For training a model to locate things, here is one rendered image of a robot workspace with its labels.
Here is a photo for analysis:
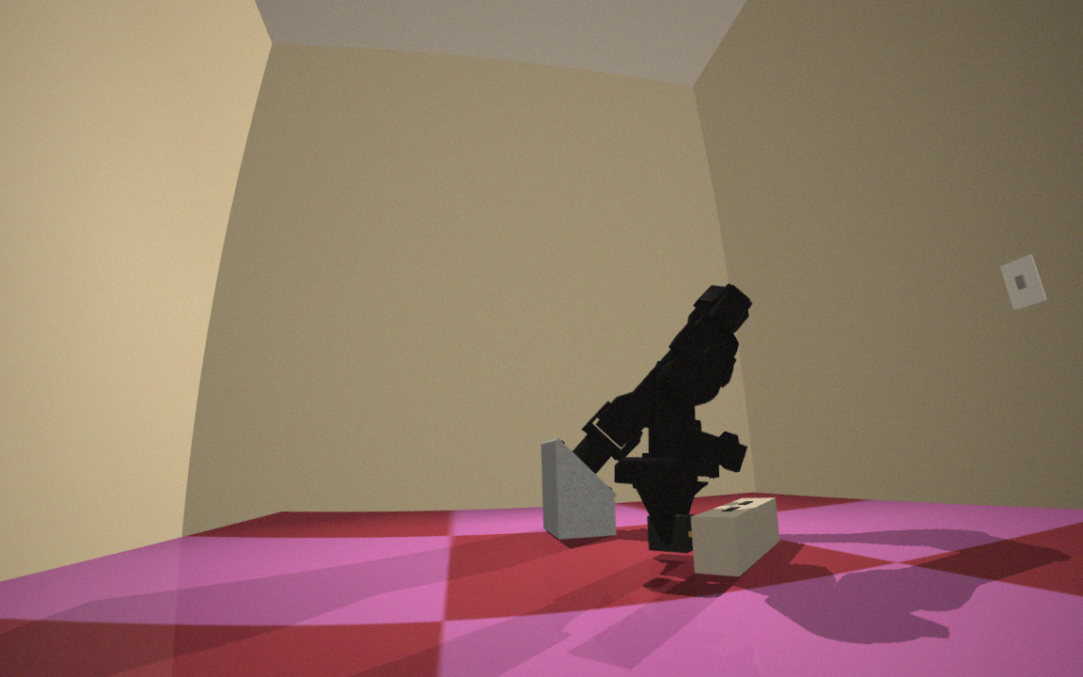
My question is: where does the black two-prong plug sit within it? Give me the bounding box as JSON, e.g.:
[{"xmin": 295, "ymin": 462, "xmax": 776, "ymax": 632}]
[{"xmin": 647, "ymin": 513, "xmax": 693, "ymax": 554}]

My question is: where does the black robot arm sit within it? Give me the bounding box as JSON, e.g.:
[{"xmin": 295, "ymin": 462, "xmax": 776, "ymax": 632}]
[{"xmin": 573, "ymin": 284, "xmax": 752, "ymax": 476}]

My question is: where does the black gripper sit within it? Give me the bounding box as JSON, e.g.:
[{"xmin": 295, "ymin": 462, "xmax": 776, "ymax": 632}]
[{"xmin": 615, "ymin": 411, "xmax": 719, "ymax": 545}]

